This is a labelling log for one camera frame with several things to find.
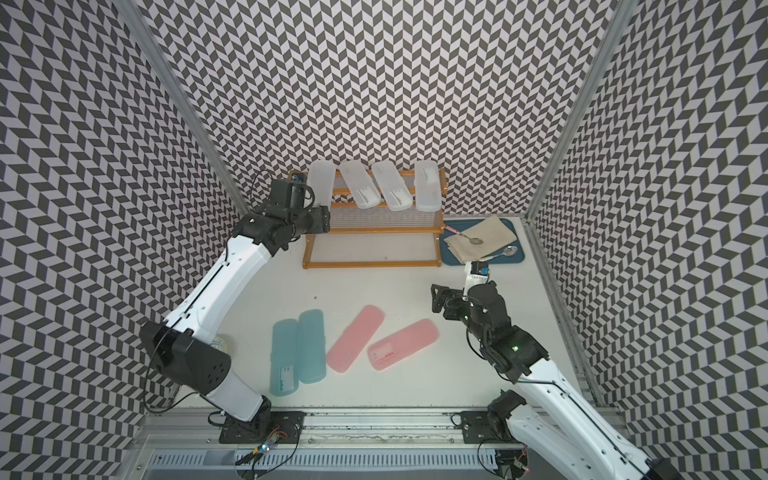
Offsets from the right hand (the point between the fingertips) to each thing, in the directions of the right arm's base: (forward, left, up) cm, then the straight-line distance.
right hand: (448, 294), depth 75 cm
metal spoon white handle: (+27, -26, -16) cm, 41 cm away
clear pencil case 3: (+27, +13, +11) cm, 32 cm away
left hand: (+18, +35, +10) cm, 41 cm away
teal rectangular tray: (+37, -12, -13) cm, 41 cm away
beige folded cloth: (+36, -23, -18) cm, 47 cm away
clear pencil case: (+29, +34, +15) cm, 48 cm away
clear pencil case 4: (+30, +4, +10) cm, 32 cm away
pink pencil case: (-3, +27, -20) cm, 33 cm away
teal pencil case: (-10, +45, -18) cm, 50 cm away
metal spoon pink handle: (+34, -15, -19) cm, 41 cm away
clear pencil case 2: (+32, +24, +10) cm, 42 cm away
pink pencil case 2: (-6, +13, -19) cm, 24 cm away
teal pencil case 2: (-11, +37, -18) cm, 43 cm away
